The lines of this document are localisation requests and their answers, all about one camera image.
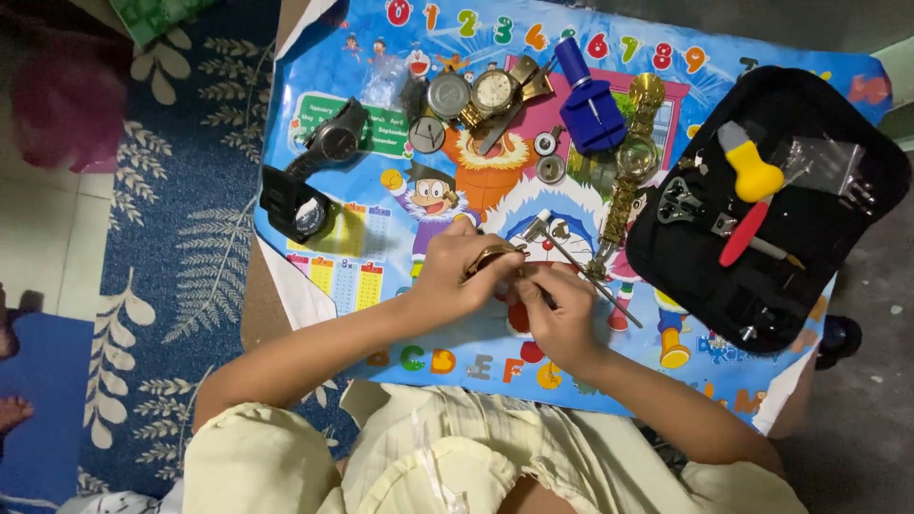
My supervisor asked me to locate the red handled screwdriver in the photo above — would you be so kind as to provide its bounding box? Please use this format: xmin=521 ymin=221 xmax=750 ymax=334
xmin=718 ymin=200 xmax=774 ymax=268

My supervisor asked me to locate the person's right hand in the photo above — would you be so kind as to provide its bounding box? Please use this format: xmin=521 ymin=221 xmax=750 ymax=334
xmin=508 ymin=263 xmax=608 ymax=374

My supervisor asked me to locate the gold watch case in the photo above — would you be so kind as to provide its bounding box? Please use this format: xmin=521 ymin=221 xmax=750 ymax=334
xmin=463 ymin=243 xmax=531 ymax=282

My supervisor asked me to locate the black zip tool case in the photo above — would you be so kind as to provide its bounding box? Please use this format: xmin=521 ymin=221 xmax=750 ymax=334
xmin=626 ymin=66 xmax=912 ymax=356

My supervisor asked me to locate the blue leaf patterned rug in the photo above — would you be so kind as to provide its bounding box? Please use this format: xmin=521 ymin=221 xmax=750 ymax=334
xmin=77 ymin=0 xmax=358 ymax=501

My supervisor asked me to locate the metal case opener wrench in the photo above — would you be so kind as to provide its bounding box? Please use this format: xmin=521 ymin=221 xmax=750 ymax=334
xmin=656 ymin=176 xmax=705 ymax=227

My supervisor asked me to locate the blue floor mat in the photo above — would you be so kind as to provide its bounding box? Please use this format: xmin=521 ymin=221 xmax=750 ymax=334
xmin=0 ymin=311 xmax=95 ymax=509

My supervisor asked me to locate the colourful cartoon poster mat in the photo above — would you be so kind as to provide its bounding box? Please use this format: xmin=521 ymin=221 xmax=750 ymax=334
xmin=253 ymin=0 xmax=894 ymax=435

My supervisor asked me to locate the grey watch dial face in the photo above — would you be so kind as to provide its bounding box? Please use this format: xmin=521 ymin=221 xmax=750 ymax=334
xmin=408 ymin=116 xmax=447 ymax=154

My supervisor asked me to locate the clear plastic parts bag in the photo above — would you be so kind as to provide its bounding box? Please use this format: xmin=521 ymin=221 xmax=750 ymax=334
xmin=771 ymin=136 xmax=878 ymax=215

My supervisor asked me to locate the person's left hand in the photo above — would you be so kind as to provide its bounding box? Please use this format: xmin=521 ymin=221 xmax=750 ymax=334
xmin=413 ymin=217 xmax=528 ymax=322

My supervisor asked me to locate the gold metal watch band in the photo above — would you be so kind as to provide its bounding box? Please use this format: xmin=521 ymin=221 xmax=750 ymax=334
xmin=586 ymin=73 xmax=666 ymax=281

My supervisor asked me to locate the gold wristwatch with white dial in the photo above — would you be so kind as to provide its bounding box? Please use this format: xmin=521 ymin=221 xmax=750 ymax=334
xmin=458 ymin=56 xmax=555 ymax=155

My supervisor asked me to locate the yellow handled case knife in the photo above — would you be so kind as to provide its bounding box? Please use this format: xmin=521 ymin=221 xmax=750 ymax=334
xmin=717 ymin=120 xmax=785 ymax=204

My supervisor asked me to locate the silver round watch case back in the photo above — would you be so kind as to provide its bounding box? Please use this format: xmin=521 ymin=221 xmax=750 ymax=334
xmin=427 ymin=73 xmax=472 ymax=121

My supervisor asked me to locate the green patterned object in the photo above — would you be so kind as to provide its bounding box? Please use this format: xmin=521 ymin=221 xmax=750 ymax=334
xmin=109 ymin=0 xmax=215 ymax=47

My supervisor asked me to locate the pink blurred object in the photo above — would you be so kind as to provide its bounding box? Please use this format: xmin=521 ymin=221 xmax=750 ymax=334
xmin=10 ymin=43 xmax=129 ymax=174

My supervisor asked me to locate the person's cream clothing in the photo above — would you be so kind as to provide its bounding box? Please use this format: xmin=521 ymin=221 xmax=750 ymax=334
xmin=182 ymin=382 xmax=811 ymax=514

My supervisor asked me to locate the small metal hammer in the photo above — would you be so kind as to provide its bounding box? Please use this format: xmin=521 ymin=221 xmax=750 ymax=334
xmin=520 ymin=208 xmax=644 ymax=329

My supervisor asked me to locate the black square digital wristwatch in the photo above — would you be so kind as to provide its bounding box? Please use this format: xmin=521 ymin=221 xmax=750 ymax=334
xmin=258 ymin=166 xmax=341 ymax=244

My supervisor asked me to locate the black round wristwatch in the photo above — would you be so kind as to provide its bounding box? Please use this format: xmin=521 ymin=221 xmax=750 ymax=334
xmin=284 ymin=97 xmax=369 ymax=179

